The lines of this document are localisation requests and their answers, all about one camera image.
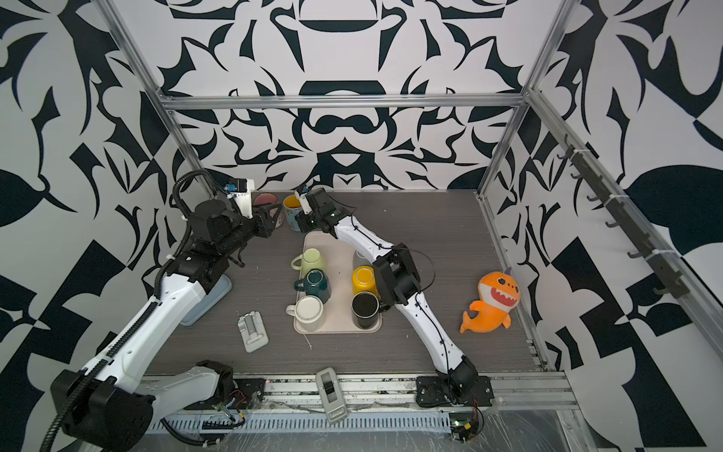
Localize pink patterned mug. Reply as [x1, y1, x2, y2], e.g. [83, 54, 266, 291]
[253, 193, 284, 229]

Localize blue butterfly mug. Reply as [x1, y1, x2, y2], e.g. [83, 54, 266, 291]
[282, 195, 303, 232]

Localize light green mug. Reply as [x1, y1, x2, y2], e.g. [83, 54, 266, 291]
[290, 248, 327, 277]

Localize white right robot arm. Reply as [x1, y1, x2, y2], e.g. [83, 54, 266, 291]
[295, 185, 478, 405]

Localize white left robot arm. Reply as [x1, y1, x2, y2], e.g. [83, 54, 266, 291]
[40, 169, 280, 451]

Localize grey mug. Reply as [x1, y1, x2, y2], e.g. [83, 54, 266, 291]
[352, 252, 373, 270]

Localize dark green mug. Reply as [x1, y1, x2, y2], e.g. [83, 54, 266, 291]
[294, 269, 331, 304]

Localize yellow mug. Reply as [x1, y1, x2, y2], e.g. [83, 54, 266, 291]
[352, 266, 378, 298]

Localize white mug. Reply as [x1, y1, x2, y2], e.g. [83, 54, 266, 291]
[285, 296, 326, 333]

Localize black mug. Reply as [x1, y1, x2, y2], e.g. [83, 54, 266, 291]
[351, 291, 391, 330]

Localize beige plastic tray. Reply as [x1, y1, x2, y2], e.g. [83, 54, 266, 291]
[294, 231, 383, 334]

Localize light blue plate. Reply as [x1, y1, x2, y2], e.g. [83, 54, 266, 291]
[180, 275, 233, 327]

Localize grey block on table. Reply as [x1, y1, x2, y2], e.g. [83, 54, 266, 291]
[237, 311, 269, 353]

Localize orange shark plush toy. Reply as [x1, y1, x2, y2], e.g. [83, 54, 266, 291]
[459, 269, 521, 333]

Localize small circuit board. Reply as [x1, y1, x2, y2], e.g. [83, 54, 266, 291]
[450, 410, 485, 443]

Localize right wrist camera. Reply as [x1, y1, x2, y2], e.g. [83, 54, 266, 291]
[296, 186, 312, 215]

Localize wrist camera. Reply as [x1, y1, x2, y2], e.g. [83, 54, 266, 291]
[225, 178, 255, 218]
[296, 186, 312, 215]

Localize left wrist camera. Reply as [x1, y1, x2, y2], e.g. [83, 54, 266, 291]
[225, 178, 255, 218]

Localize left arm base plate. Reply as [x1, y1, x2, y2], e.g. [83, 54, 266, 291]
[186, 378, 267, 411]

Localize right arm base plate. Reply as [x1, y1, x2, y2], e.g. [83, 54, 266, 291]
[415, 376, 495, 408]

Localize white slotted cable duct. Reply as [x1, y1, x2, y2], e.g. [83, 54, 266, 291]
[168, 412, 452, 435]

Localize black hook rail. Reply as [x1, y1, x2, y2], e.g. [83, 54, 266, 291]
[557, 135, 690, 299]

